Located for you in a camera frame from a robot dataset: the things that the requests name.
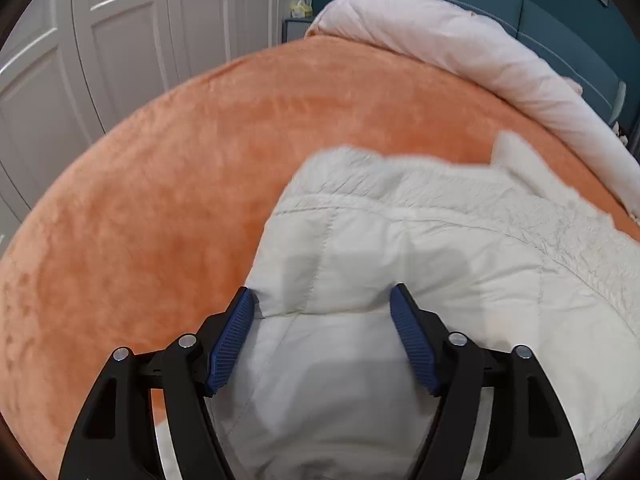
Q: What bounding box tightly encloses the orange plush bed cover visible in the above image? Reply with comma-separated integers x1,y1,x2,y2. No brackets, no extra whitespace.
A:
1,36,639,479

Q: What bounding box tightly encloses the teal upholstered headboard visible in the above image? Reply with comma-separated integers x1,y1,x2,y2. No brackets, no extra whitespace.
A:
445,0,639,128

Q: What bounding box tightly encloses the white panelled wardrobe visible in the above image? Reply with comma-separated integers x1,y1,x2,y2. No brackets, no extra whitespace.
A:
1,0,299,243

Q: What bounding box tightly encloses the rolled white pink duvet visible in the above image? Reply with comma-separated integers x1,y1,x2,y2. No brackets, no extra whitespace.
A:
306,0,640,219

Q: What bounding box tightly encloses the dark bedside table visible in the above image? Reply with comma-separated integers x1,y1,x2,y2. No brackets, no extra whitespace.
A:
281,18,314,44

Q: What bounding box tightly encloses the white quilted padded jacket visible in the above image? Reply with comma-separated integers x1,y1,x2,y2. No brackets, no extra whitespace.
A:
207,132,639,479

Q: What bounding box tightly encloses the yellow tissue pack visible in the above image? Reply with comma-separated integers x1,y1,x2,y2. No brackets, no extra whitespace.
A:
290,0,314,20

